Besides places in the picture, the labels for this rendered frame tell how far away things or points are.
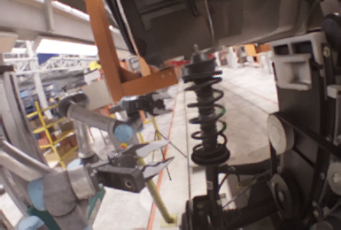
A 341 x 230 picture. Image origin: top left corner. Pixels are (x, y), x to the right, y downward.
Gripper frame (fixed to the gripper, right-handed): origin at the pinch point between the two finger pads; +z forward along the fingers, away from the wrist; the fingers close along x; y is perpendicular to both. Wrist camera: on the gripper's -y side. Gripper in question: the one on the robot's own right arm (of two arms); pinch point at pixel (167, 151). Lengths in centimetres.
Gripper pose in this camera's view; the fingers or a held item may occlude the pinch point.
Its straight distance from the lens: 43.9
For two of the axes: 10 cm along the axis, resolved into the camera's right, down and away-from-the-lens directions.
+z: 8.1, -2.2, 5.5
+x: 2.4, 9.7, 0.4
